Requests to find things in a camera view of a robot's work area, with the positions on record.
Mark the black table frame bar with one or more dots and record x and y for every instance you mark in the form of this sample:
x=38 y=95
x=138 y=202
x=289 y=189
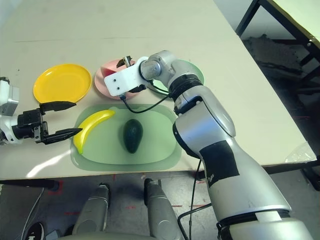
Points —
x=310 y=178
x=25 y=184

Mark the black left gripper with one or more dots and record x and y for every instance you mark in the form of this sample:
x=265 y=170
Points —
x=27 y=123

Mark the grey robot leg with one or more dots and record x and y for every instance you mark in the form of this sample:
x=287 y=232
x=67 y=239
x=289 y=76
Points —
x=160 y=210
x=93 y=210

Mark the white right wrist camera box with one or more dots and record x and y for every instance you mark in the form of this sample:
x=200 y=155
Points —
x=125 y=80

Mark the yellow plastic plate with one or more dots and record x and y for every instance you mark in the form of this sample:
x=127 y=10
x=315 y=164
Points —
x=62 y=82

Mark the green silicone cutting mat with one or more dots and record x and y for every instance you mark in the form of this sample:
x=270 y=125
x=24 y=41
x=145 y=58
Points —
x=150 y=140

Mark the dark green toy avocado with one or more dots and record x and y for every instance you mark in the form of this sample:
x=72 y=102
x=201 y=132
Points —
x=132 y=136

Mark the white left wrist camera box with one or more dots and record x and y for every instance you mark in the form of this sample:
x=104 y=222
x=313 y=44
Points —
x=8 y=95

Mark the clear plastic bag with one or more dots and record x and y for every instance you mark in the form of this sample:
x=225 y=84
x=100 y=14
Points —
x=300 y=153

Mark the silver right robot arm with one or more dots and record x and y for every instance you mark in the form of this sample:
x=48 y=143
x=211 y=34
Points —
x=212 y=125

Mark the grey robot right leg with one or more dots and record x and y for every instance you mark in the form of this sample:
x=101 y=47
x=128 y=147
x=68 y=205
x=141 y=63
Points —
x=160 y=210

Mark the yellow toy banana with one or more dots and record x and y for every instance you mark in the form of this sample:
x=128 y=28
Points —
x=85 y=130

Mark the pink plastic plate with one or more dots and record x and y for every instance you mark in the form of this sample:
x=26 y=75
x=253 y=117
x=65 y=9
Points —
x=100 y=82

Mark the grey robot torso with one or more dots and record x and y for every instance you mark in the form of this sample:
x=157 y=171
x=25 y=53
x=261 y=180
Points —
x=105 y=236

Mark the mint green plastic plate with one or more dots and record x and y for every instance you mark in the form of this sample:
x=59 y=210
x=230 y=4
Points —
x=197 y=71

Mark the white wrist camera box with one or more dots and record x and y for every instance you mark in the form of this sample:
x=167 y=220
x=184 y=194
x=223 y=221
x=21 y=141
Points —
x=125 y=80
x=8 y=95

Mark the black sneaker with white print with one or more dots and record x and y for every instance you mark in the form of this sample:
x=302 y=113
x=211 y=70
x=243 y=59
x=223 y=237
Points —
x=35 y=231

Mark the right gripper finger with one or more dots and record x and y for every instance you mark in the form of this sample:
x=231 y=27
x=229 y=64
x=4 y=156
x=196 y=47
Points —
x=125 y=62
x=138 y=89

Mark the grey robot left leg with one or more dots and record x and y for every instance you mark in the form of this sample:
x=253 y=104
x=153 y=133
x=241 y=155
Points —
x=93 y=210

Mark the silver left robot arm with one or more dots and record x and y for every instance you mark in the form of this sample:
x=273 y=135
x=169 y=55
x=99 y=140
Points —
x=6 y=125

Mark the side table with black frame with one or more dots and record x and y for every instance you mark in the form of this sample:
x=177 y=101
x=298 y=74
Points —
x=300 y=12

